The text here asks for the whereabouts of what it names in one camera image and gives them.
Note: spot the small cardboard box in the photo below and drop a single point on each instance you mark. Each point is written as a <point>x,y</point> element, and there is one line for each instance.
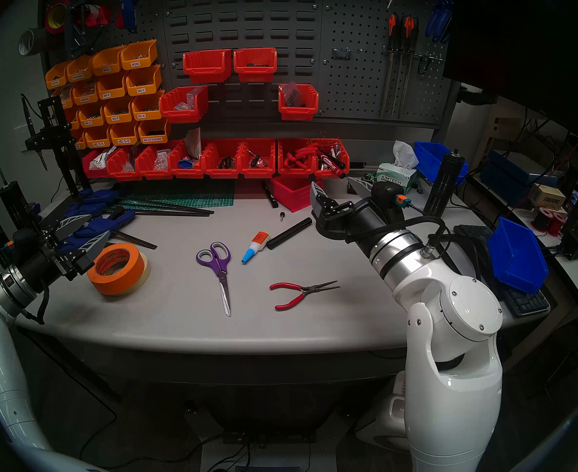
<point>548,198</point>

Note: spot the black metal stand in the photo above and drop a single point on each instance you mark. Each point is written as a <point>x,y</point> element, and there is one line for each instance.
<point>60,146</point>

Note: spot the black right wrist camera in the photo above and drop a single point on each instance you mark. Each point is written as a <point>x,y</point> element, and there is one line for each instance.
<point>387,195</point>

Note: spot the black battery holder with board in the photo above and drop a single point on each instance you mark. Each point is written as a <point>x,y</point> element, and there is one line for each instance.
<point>369,177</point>

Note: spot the small black parts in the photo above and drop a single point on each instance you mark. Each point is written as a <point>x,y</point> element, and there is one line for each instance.
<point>227,162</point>

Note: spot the clear bag of black parts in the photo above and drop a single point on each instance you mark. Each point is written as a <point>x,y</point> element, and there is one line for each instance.
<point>291,93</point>

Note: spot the small black metal tool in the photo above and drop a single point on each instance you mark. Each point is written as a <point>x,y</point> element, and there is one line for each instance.
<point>254,160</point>

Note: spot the tall black capped cylinder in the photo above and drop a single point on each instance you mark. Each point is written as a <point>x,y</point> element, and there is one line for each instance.
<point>443,186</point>

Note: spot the Kimtech tissue box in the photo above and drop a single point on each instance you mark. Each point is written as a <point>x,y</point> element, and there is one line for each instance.
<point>392,178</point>

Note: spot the orange screw bin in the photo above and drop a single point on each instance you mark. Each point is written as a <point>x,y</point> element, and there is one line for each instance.
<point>65,100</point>
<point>146,113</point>
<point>139,60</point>
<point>85,97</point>
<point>79,73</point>
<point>74,122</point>
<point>106,67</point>
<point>154,136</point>
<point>97,141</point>
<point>81,142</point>
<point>123,139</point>
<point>55,80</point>
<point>143,87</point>
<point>91,121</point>
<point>118,116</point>
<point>112,92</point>

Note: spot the black keyboard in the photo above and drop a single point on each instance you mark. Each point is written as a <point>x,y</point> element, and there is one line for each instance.
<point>529,301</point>

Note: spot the black plastic tube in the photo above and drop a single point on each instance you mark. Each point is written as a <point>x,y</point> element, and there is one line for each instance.
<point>289,233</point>

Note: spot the clear bag of screws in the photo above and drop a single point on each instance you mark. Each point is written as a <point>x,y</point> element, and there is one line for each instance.
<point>161,159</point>

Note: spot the grey duct tape roll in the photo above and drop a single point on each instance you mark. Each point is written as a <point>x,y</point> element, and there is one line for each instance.
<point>36,38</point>

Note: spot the green cutting mat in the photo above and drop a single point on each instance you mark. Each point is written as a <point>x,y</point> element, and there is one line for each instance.
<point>195,195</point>

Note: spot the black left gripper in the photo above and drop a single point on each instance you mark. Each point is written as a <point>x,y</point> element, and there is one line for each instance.
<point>53,267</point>

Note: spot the glue bottle with blue cap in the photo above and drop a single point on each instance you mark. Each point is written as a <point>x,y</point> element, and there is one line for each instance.
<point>259,239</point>

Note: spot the black monitor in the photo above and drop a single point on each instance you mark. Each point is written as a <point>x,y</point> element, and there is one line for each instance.
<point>524,43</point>

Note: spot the clear plastic parts bag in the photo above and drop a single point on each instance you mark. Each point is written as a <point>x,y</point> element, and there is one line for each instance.
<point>190,100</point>

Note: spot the blue plastic bin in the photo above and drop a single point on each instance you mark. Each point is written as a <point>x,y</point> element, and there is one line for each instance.
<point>429,156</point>
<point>515,259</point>

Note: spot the red black permanent marker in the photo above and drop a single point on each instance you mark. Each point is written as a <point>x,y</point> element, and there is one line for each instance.
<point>330,162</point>

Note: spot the small blue part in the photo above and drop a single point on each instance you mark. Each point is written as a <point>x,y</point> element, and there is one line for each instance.
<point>185,163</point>

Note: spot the orange tape roll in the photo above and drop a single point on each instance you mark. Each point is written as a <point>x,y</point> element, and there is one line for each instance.
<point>107,285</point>

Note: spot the black cylinder with metal tip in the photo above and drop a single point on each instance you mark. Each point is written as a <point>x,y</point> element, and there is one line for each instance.
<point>16,203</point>

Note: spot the black angled stand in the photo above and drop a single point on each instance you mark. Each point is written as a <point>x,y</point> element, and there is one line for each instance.
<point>470,232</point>

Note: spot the red white tape roll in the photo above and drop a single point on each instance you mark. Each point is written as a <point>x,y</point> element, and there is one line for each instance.
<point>97,16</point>

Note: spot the metal double peg hook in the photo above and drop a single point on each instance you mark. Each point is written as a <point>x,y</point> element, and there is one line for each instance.
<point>340,55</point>

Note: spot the white grey air purifier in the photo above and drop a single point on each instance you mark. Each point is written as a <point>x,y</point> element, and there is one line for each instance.
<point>382,422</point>

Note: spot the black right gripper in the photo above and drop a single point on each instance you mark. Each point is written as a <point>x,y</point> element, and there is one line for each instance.
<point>362,222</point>

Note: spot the black carabiner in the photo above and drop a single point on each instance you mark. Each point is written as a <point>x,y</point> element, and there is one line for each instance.
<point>418,65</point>

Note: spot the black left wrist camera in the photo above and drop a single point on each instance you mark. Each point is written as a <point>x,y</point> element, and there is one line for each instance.
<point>21,241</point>

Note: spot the black hanging clamp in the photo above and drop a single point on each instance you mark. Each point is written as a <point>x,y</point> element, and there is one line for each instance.
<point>72,33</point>

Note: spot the white plastic parts bag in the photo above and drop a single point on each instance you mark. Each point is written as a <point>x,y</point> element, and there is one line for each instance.
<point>101,160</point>

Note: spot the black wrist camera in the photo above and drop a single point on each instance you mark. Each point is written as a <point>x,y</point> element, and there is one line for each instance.
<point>387,195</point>
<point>21,241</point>

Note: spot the red plastic bin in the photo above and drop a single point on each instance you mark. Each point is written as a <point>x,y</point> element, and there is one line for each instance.
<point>297,112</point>
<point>205,73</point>
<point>220,173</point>
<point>91,172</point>
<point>258,173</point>
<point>151,172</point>
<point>294,195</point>
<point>181,113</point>
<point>294,172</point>
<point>185,172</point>
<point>323,174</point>
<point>121,173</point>
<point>255,73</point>

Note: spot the black marker pen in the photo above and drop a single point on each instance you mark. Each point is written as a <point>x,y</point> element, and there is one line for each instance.
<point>270,194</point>

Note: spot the white card packet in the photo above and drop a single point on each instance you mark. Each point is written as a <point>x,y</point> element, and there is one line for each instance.
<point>194,142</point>

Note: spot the beige masking tape roll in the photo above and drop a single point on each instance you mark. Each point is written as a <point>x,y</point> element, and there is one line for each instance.
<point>145,274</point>

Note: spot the dark blue crate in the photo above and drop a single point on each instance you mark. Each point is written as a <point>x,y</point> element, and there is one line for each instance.
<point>502,181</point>

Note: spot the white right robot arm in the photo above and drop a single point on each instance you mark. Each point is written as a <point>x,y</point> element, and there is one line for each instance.
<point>446,377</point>

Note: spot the black power strip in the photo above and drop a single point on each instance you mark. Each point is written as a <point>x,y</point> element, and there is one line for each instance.
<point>269,437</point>

